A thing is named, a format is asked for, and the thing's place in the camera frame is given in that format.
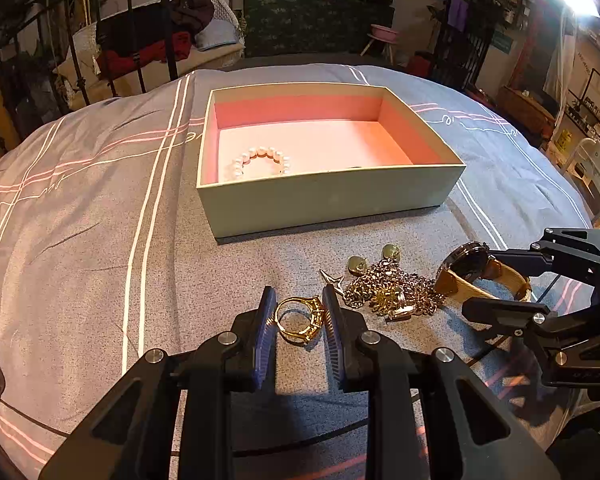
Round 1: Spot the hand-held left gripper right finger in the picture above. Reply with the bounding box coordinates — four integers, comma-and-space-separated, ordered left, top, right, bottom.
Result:
321, 285, 562, 480

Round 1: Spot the pile of red and dark clothes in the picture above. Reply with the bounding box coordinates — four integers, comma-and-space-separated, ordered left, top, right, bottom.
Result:
97, 0, 216, 80

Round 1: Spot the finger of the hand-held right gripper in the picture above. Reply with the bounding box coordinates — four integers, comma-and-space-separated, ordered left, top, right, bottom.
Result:
461, 295, 600, 387
486, 227, 600, 282

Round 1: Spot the gold ring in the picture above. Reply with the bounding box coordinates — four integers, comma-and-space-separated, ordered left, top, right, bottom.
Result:
273, 295, 326, 346

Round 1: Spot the light blue pillow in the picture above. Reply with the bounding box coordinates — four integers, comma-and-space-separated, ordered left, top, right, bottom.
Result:
194, 19, 241, 52

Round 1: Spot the cardboard box with pink lining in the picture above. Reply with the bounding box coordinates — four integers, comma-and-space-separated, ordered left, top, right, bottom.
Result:
195, 82, 467, 239

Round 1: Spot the gold wristwatch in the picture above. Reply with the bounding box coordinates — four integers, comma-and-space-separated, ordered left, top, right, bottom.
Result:
434, 241, 534, 307

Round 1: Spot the tangled gold chain necklace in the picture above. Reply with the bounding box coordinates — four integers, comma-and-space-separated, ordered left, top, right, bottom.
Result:
342, 242, 449, 323

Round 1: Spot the purple garment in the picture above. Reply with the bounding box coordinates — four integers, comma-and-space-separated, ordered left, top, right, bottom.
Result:
449, 0, 470, 34

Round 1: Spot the pink stool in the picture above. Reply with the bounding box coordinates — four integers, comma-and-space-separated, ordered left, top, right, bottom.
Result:
359, 23, 402, 65

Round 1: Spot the silver star charm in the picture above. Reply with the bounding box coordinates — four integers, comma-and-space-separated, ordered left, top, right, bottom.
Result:
319, 268, 349, 299

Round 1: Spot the wooden side cabinet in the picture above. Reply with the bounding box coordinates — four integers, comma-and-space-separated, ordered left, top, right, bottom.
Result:
499, 85, 557, 137

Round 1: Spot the black wall shelf with bottles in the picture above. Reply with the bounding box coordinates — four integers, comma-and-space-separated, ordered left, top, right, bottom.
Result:
564, 49, 600, 132

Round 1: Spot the green camouflage cabinet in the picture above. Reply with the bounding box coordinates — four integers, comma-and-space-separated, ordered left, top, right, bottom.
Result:
242, 0, 396, 59

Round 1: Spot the white pearl bracelet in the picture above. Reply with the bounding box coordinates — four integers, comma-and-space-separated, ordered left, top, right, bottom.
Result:
231, 146, 292, 182

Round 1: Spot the grey striped bed cover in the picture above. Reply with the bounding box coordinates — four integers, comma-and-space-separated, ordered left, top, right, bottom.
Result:
0, 62, 595, 480

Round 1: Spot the beige tasselled cushion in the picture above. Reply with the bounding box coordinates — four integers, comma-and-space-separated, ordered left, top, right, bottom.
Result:
54, 24, 104, 102

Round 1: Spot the black iron bed frame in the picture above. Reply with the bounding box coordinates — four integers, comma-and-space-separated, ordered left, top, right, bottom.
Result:
0, 0, 182, 128

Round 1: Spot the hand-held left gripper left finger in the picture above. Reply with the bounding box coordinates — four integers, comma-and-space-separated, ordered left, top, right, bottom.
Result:
39, 286, 278, 480

